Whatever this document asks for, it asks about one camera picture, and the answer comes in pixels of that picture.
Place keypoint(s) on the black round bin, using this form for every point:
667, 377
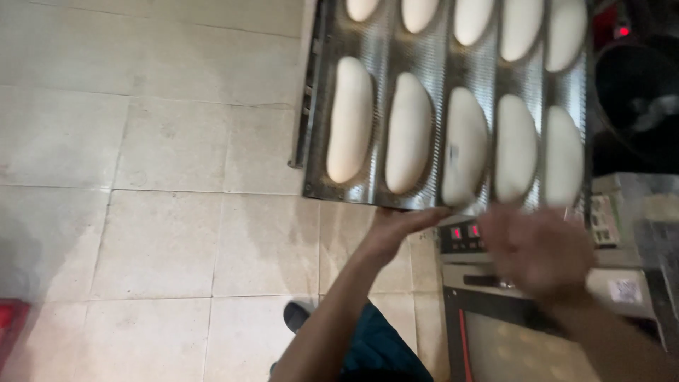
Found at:
636, 101

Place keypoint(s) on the black appliance with red light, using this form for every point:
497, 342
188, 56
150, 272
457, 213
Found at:
615, 24

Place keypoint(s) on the rows of white dough loaves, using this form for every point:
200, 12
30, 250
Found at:
408, 132

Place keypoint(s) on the metal tray rack frame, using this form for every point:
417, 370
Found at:
307, 79

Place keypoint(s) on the red plastic crate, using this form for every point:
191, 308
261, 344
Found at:
10, 331

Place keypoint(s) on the person's dark teal trousers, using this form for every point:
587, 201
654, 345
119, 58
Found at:
382, 350

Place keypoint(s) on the person's right fingers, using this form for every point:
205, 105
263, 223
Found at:
501, 233

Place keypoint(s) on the perforated metal baking tray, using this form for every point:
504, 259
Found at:
383, 63

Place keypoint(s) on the steel bakery oven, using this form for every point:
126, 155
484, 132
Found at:
530, 339

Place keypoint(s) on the person's right hand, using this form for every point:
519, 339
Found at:
541, 254

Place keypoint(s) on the person's left hand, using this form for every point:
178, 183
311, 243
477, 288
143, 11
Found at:
395, 233

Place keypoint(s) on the person's dark shoe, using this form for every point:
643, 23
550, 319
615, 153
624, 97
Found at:
297, 315

